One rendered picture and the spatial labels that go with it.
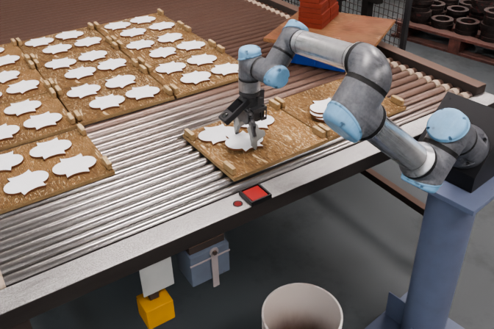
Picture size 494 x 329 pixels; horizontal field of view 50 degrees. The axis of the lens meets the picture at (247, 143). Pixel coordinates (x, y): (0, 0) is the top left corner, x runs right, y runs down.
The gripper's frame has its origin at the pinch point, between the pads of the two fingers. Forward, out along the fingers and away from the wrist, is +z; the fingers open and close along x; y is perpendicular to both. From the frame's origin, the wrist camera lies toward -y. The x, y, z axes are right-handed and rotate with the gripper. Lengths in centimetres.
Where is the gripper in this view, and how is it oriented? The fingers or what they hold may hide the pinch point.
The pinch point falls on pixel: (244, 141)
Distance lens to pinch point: 189.8
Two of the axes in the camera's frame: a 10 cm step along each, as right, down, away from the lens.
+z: 0.0, 8.5, 5.3
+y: 8.2, -3.1, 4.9
